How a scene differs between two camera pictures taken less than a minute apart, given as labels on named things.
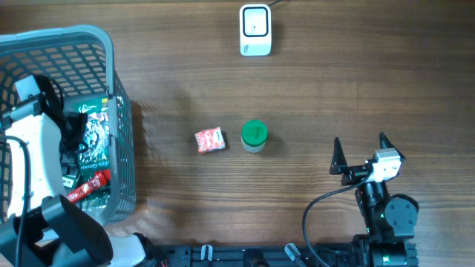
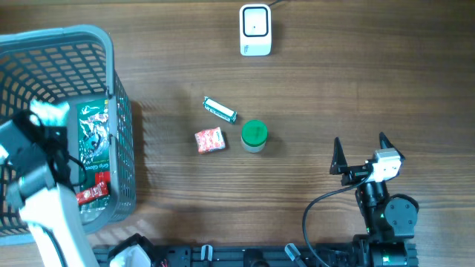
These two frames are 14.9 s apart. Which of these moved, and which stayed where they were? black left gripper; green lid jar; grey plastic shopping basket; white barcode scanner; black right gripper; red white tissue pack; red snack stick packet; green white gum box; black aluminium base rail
Moved: green white gum box; red snack stick packet; black left gripper
Stayed: black aluminium base rail; grey plastic shopping basket; black right gripper; green lid jar; white barcode scanner; red white tissue pack
